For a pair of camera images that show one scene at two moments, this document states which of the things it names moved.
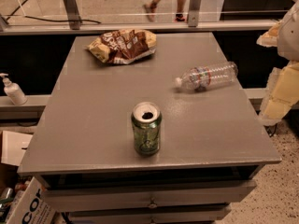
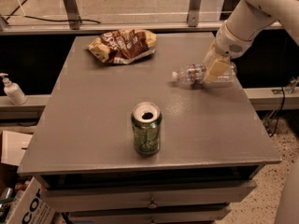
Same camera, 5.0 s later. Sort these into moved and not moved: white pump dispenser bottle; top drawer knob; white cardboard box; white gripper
Moved: white gripper
Not moved: white pump dispenser bottle; top drawer knob; white cardboard box
